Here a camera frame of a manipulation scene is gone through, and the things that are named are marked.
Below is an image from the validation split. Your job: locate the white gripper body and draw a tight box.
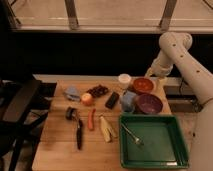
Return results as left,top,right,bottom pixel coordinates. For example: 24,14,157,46
145,67,166,78

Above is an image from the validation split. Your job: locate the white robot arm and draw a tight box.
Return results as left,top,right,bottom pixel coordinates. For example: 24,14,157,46
146,32,213,171

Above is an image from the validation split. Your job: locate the white cup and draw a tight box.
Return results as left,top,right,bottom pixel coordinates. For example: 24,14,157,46
118,74,131,89

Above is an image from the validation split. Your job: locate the blue cup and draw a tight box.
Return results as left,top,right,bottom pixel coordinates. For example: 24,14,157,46
120,91,136,113

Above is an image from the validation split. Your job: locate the dark grape bunch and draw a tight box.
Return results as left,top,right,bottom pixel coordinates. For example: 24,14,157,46
88,85,109,98

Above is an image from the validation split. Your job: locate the metal fork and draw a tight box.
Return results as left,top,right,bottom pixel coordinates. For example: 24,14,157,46
121,123,144,147

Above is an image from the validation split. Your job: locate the green plastic tray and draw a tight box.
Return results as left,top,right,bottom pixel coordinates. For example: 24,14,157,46
119,114,189,169

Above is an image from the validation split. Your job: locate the orange apple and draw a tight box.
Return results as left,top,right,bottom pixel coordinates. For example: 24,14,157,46
81,93,94,106

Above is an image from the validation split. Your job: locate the orange carrot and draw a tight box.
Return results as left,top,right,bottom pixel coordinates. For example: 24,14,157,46
87,108,96,131

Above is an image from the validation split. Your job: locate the blue cloth toy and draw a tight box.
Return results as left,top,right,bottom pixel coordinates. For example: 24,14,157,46
65,86,80,101

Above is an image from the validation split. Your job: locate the black round can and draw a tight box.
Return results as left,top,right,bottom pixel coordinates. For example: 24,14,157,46
65,107,77,120

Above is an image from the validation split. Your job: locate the black handled knife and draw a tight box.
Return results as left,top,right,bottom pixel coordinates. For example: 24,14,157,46
76,114,83,150

